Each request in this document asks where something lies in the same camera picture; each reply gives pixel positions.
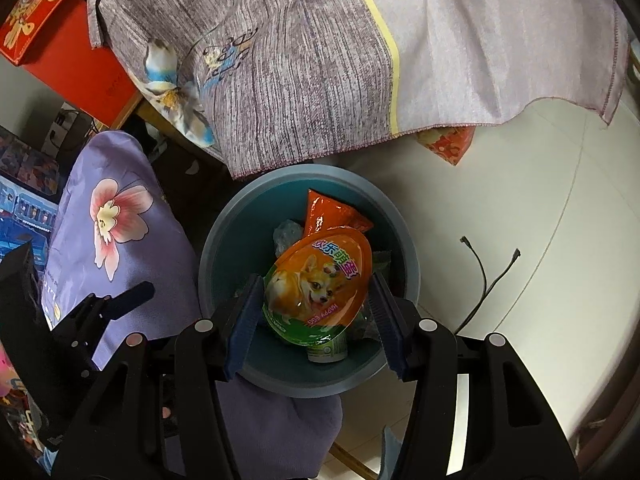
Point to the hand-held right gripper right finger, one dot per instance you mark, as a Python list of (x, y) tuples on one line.
[(387, 330)]

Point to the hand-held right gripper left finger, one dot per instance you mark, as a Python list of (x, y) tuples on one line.
[(245, 330)]

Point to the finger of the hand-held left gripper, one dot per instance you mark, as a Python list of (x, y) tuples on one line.
[(120, 302)]

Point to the teal plastic bucket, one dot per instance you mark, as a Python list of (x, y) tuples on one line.
[(225, 260)]

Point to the orange egg-shaped dog package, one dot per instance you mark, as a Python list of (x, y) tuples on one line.
[(315, 290)]

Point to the red snack bag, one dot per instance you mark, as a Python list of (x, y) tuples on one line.
[(325, 212)]

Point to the purple floral cloth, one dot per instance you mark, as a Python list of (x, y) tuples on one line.
[(125, 240)]

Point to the dark blue toy box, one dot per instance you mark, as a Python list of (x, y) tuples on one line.
[(25, 200)]

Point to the red patterned box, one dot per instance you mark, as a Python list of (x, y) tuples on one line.
[(447, 145)]

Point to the plain red box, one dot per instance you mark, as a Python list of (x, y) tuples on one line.
[(75, 60)]

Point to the grey striped floral cloth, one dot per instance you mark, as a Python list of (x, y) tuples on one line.
[(350, 60)]

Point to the red and gold gift box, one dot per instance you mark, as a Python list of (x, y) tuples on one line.
[(40, 10)]

